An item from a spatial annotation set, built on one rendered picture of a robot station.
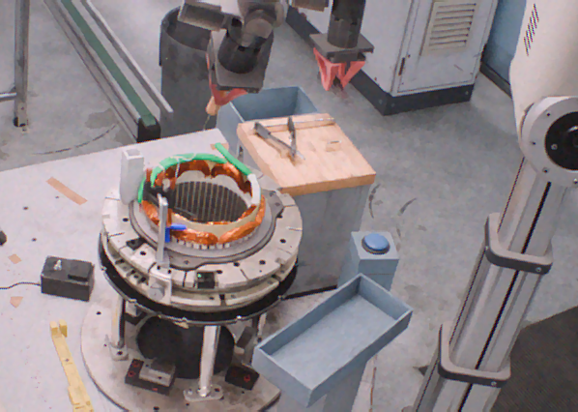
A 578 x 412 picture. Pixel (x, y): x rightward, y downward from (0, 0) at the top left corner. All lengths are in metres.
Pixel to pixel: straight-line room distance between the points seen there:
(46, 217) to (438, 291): 1.58
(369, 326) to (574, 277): 2.04
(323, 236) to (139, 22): 2.73
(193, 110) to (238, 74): 1.88
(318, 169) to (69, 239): 0.54
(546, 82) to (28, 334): 1.02
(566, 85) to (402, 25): 2.56
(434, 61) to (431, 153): 0.40
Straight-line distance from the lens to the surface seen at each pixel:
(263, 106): 1.95
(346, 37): 1.66
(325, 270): 1.86
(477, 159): 3.88
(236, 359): 1.66
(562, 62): 1.22
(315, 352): 1.44
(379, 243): 1.62
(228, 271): 1.44
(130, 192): 1.52
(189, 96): 3.17
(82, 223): 1.98
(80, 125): 3.66
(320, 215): 1.75
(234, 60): 1.30
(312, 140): 1.79
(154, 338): 1.76
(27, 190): 2.07
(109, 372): 1.67
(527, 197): 1.42
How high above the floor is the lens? 2.05
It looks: 38 degrees down
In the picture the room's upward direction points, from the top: 11 degrees clockwise
